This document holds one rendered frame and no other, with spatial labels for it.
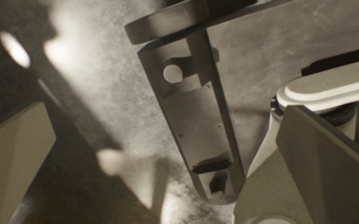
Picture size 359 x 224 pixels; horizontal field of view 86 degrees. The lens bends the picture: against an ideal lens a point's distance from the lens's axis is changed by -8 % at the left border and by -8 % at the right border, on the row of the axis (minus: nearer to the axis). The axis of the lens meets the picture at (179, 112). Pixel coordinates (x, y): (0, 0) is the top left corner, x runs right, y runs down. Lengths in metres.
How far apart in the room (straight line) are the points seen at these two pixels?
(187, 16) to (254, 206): 0.35
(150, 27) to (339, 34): 0.39
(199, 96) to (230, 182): 0.27
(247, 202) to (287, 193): 0.04
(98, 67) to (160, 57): 0.33
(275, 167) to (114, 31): 0.55
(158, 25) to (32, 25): 0.48
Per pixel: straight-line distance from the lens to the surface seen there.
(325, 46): 0.54
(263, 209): 0.24
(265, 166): 0.32
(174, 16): 0.43
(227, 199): 0.69
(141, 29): 0.45
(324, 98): 0.39
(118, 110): 0.76
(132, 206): 1.12
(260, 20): 0.47
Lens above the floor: 0.62
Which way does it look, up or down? 61 degrees down
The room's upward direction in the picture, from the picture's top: 171 degrees counter-clockwise
